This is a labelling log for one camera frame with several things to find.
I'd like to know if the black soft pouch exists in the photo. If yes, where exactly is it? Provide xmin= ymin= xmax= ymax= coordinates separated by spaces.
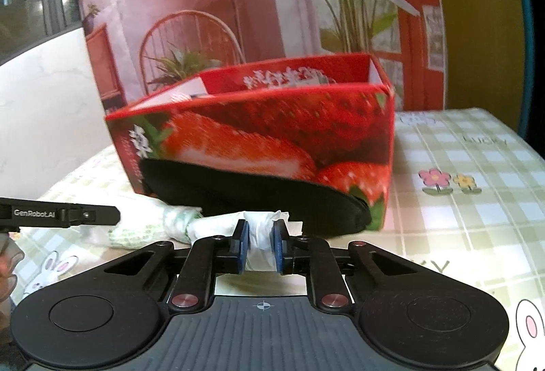
xmin=139 ymin=160 xmax=371 ymax=236

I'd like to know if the teal curtain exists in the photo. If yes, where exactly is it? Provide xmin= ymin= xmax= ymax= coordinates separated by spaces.
xmin=501 ymin=0 xmax=545 ymax=168

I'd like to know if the red strawberry print cardboard box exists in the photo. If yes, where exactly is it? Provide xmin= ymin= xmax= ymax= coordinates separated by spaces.
xmin=105 ymin=52 xmax=397 ymax=231

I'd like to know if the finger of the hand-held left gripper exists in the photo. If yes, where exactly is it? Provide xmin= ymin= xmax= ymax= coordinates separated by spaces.
xmin=64 ymin=203 xmax=121 ymax=228

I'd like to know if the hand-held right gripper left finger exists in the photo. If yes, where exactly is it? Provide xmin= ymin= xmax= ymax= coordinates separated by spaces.
xmin=103 ymin=219 xmax=250 ymax=312

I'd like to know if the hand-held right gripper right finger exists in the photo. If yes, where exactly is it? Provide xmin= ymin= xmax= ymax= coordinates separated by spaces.
xmin=271 ymin=219 xmax=421 ymax=312

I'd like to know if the white green patterned cloth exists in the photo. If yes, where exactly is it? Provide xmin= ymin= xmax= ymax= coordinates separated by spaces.
xmin=108 ymin=202 xmax=204 ymax=249

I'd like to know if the person's left hand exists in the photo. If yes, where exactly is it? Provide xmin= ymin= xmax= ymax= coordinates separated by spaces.
xmin=0 ymin=258 xmax=16 ymax=304

